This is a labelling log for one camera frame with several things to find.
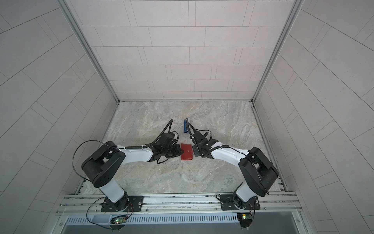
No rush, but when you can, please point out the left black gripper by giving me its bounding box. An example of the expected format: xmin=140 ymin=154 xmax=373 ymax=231
xmin=161 ymin=144 xmax=185 ymax=158

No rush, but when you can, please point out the red card holder wallet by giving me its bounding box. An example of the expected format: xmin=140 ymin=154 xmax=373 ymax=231
xmin=180 ymin=143 xmax=193 ymax=161

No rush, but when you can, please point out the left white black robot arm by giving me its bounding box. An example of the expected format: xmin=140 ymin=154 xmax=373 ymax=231
xmin=81 ymin=132 xmax=184 ymax=212

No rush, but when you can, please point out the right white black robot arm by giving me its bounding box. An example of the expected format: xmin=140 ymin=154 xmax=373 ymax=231
xmin=190 ymin=130 xmax=279 ymax=210

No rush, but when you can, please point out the white ventilation grille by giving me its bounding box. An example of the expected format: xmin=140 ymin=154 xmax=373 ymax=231
xmin=66 ymin=213 xmax=239 ymax=226

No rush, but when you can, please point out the right circuit board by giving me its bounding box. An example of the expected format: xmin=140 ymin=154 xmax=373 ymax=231
xmin=237 ymin=213 xmax=254 ymax=228

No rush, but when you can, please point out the left green circuit board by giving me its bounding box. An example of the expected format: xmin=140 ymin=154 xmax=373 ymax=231
xmin=110 ymin=215 xmax=128 ymax=225

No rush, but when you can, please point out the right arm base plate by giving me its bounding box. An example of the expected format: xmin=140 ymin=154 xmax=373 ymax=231
xmin=216 ymin=194 xmax=261 ymax=211

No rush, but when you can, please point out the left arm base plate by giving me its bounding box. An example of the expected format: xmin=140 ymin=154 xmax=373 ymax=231
xmin=100 ymin=195 xmax=144 ymax=212

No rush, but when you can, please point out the left black cable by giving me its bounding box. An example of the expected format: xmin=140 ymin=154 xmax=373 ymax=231
xmin=72 ymin=139 xmax=112 ymax=182

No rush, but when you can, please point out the aluminium mounting rail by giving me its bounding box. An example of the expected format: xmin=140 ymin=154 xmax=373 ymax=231
xmin=53 ymin=192 xmax=303 ymax=215

